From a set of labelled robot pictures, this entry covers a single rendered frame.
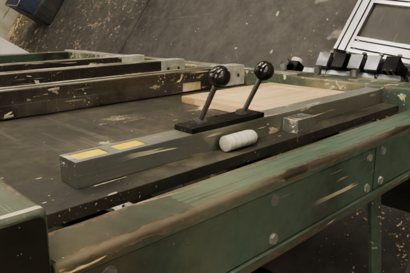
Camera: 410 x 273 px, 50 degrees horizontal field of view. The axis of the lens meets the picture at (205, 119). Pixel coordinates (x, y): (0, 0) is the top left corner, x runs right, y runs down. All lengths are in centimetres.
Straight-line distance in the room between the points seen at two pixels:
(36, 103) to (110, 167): 53
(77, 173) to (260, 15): 258
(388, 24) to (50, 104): 168
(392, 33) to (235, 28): 125
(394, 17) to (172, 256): 203
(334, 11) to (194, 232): 244
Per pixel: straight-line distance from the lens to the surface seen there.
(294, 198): 60
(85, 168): 66
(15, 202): 37
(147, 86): 134
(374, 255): 119
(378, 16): 240
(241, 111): 88
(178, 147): 76
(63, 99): 121
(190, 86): 146
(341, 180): 69
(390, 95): 136
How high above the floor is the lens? 205
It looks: 44 degrees down
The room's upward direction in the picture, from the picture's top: 58 degrees counter-clockwise
